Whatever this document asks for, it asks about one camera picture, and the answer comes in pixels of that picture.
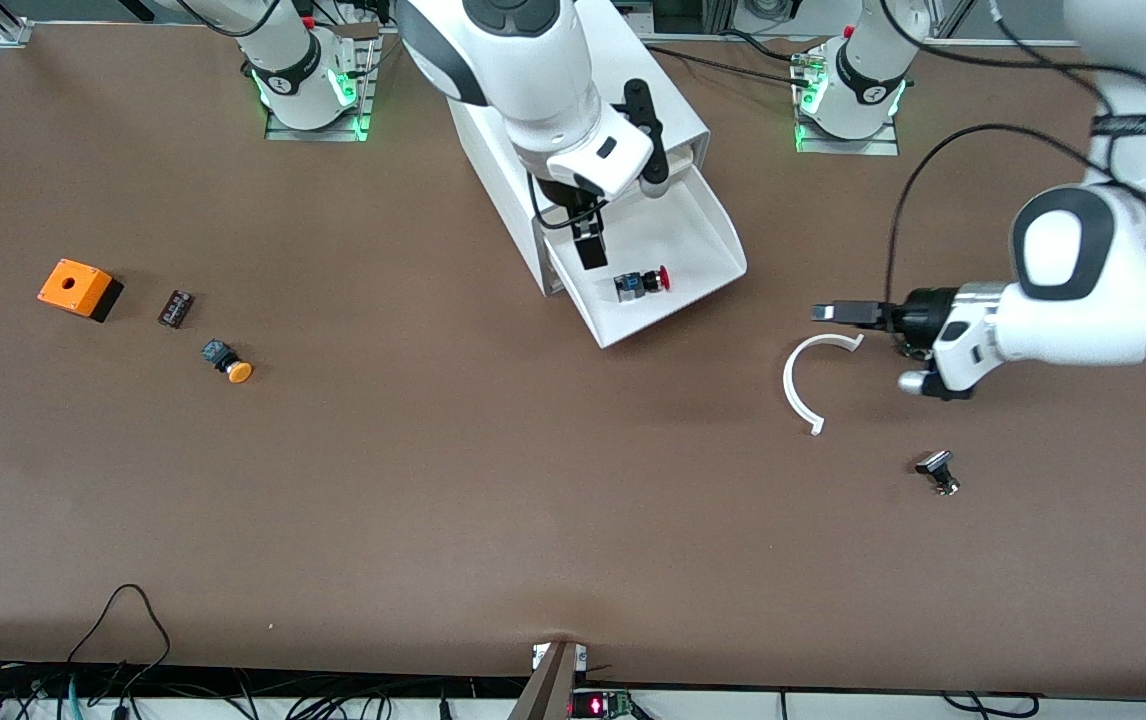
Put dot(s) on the red push button switch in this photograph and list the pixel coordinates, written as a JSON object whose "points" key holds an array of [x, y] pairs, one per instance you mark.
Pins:
{"points": [[633, 285]]}

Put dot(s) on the small dark contact block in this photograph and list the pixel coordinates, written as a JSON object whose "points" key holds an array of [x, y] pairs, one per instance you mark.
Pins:
{"points": [[176, 308]]}

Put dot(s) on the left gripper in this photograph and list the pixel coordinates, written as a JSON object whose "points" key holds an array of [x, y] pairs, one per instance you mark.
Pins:
{"points": [[920, 312]]}

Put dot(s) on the white curved plastic arc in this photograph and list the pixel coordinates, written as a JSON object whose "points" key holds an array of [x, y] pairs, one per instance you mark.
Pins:
{"points": [[787, 384]]}

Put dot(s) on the white post mount bracket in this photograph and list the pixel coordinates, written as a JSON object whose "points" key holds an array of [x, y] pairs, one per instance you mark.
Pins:
{"points": [[539, 655]]}

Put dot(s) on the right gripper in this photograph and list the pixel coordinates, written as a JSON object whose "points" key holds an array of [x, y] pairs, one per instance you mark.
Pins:
{"points": [[563, 195]]}

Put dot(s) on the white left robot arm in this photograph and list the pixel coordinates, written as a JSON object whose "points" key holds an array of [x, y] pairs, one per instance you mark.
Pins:
{"points": [[1093, 280]]}

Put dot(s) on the orange push button switch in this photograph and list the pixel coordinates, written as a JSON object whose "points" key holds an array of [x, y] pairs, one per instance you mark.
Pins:
{"points": [[238, 372]]}

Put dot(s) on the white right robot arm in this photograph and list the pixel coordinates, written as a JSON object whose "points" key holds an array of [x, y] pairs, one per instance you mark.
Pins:
{"points": [[513, 60]]}

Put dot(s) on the black silver push switch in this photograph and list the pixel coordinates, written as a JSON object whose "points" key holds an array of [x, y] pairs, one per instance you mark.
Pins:
{"points": [[936, 465]]}

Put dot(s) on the grey camera mounting post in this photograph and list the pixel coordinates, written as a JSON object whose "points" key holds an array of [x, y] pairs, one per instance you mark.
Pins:
{"points": [[548, 690]]}

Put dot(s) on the aluminium arm base plate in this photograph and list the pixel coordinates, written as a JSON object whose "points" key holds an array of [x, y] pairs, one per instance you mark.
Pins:
{"points": [[853, 147], [318, 135]]}

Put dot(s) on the circuit board with red display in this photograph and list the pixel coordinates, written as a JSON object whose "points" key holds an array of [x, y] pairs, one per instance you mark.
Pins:
{"points": [[593, 706]]}

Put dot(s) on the orange button enclosure box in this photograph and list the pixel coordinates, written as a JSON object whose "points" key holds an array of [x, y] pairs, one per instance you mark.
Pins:
{"points": [[73, 285]]}

